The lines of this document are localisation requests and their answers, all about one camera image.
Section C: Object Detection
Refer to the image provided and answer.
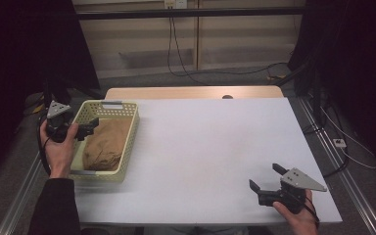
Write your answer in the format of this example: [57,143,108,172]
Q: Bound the person's left hand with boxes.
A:
[39,119,80,179]

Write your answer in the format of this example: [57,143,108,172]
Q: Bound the white table cover sheet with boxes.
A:
[72,97,343,226]

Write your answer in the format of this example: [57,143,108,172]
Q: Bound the metal floor rail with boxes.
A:
[0,121,62,235]
[298,97,376,235]

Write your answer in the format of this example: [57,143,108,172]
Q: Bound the brown pants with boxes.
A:
[81,117,134,172]

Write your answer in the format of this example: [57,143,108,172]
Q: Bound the wooden table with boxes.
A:
[104,85,285,101]

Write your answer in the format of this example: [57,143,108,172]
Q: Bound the black stand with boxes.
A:
[42,73,106,137]

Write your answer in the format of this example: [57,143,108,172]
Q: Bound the pale yellow plastic basket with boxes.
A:
[68,99,140,183]

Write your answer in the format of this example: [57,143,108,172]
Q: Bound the black horizontal bar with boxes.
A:
[75,7,306,21]

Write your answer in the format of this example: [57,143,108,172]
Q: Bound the black curtain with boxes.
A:
[0,0,101,187]
[287,0,376,177]

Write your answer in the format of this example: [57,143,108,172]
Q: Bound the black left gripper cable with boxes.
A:
[35,113,53,177]

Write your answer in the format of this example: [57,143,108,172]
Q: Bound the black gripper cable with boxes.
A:
[302,195,321,228]
[35,113,53,177]

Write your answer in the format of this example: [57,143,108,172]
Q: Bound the black wall cable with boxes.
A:
[166,16,290,86]

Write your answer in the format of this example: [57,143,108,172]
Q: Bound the person's right hand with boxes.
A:
[272,189,321,235]

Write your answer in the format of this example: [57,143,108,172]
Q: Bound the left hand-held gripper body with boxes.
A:
[45,100,79,144]

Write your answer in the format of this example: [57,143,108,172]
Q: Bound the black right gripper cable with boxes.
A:
[302,195,321,228]

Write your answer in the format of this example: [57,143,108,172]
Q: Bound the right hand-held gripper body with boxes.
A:
[257,166,328,215]

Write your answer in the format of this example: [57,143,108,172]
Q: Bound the white floor cable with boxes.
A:
[319,106,376,170]

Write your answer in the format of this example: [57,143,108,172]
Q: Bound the white wall socket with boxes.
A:
[164,0,188,10]

